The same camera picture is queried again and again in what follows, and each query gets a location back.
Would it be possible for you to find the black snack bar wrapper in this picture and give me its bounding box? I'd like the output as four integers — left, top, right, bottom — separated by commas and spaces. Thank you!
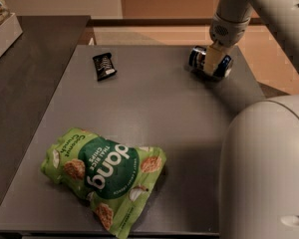
93, 53, 117, 81

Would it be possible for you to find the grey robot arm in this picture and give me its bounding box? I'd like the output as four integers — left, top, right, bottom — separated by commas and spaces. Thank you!
204, 0, 299, 239

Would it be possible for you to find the green dang chips bag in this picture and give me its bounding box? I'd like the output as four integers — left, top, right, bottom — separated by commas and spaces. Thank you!
41, 127, 166, 239

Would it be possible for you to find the blue pepsi can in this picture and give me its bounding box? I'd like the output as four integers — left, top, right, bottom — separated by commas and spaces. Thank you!
188, 46, 232, 82

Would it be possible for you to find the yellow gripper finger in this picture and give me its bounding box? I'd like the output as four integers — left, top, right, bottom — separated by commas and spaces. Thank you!
203, 42, 230, 76

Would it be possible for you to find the dark side table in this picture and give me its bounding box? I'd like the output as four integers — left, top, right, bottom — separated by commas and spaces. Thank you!
0, 16, 90, 205

